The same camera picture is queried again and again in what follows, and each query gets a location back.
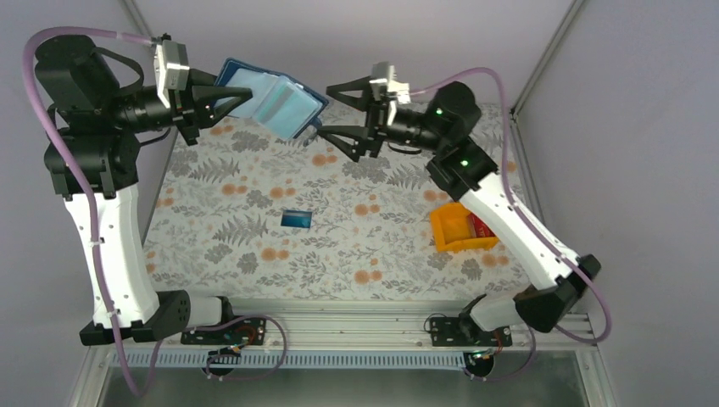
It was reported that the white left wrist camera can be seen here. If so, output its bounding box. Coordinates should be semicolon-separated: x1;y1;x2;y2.
153;35;190;109

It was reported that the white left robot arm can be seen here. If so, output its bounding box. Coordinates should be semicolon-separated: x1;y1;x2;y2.
24;27;253;346

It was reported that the blue credit card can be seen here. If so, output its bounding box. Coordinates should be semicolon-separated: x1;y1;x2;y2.
281;209;313;229

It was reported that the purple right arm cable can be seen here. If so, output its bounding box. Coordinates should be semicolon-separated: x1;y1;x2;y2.
407;67;613;345

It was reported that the floral table cloth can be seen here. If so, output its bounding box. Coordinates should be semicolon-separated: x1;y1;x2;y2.
144;119;527;300

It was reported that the yellow plastic bin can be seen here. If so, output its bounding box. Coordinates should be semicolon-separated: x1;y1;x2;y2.
429;203;499;253

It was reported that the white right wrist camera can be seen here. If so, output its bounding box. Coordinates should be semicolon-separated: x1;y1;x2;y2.
369;61;411;104

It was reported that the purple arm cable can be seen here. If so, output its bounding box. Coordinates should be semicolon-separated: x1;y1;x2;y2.
22;26;164;399
407;67;613;345

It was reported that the blue leather card holder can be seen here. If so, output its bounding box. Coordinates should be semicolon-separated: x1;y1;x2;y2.
215;59;328;140

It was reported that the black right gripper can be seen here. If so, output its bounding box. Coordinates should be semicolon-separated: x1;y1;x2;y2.
316;76;446;162

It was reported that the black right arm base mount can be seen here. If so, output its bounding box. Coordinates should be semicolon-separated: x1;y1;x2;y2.
423;313;513;348

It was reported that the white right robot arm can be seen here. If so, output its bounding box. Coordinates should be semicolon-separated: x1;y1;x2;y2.
318;77;601;345

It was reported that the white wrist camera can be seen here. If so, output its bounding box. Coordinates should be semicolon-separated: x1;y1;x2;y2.
153;35;190;109
369;61;411;104

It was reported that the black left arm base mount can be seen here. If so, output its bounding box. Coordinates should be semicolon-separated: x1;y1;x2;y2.
181;297;268;347

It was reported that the aluminium rail base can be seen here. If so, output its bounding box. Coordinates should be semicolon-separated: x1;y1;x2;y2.
112;298;598;370

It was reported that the red item in bin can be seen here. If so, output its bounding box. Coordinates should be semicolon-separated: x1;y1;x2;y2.
468;214;495;238

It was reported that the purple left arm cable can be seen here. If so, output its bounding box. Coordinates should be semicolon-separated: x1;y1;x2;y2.
22;26;164;399

